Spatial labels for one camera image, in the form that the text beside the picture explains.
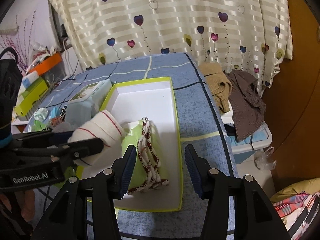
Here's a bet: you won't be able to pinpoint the small striped cloth bundle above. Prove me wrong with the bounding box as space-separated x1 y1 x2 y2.
59 105 67 121

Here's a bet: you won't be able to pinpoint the green floral cloth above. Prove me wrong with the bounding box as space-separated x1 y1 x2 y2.
121 116 170 195

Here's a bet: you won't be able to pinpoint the beige towel red stripes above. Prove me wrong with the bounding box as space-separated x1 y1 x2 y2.
68 110 125 167

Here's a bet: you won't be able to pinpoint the bright green cloth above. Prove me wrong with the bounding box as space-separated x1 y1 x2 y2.
30 120 48 132

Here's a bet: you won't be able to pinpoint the white green sock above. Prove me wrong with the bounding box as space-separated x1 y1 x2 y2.
33 108 49 122

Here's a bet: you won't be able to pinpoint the blue face mask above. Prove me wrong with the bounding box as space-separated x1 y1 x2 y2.
49 106 61 120

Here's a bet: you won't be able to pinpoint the person left hand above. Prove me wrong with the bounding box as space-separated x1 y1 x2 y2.
0 189 36 223

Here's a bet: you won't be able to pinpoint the wet wipes pack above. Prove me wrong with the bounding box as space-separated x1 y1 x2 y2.
65 79 113 127

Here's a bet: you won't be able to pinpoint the blue plaid bedsheet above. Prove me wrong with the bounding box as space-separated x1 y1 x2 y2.
41 53 238 239

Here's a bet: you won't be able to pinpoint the lime green cardboard box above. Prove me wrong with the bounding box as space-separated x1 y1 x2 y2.
15 77 48 116

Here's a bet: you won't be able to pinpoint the white plastic storage bin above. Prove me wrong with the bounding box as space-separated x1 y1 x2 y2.
221 110 272 164

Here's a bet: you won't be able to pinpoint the clear plastic bag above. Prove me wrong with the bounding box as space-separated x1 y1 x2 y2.
254 147 277 171

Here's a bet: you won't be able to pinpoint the blue white tissue box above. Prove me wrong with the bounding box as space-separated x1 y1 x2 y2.
21 71 39 89

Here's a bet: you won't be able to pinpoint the colourful plaid blanket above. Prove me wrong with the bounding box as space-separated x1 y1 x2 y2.
270 178 319 239

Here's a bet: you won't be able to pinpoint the orange plastic tray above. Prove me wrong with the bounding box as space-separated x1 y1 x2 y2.
29 52 62 76

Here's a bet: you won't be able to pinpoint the pink decorative branches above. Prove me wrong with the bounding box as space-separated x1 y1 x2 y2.
1 11 36 73

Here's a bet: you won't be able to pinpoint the brown checked shirt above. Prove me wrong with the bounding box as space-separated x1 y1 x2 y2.
227 70 266 142

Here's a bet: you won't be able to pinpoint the green white box lid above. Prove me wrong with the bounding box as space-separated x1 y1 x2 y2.
80 77 183 212

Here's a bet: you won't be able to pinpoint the tan knitted garment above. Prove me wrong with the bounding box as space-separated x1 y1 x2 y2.
199 63 232 114

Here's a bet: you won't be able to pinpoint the wooden wardrobe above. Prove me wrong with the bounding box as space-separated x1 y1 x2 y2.
263 0 319 191

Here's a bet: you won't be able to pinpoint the heart pattern curtain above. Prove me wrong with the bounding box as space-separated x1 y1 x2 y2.
49 0 293 92

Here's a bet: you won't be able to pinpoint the black cable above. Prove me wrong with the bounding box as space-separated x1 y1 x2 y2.
56 38 81 83

